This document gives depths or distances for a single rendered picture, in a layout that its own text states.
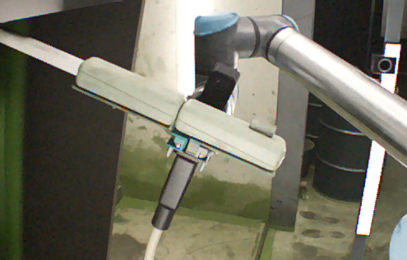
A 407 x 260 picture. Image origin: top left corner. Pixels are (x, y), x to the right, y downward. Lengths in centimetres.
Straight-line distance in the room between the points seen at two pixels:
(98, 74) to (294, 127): 210
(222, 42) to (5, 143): 69
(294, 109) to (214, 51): 177
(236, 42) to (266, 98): 173
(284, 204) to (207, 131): 230
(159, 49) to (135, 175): 95
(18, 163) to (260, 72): 167
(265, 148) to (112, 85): 22
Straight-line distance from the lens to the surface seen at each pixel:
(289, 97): 254
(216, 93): 68
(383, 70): 162
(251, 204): 287
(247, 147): 56
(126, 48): 97
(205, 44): 82
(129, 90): 57
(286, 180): 274
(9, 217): 136
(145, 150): 293
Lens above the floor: 165
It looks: 21 degrees down
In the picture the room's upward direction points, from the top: straight up
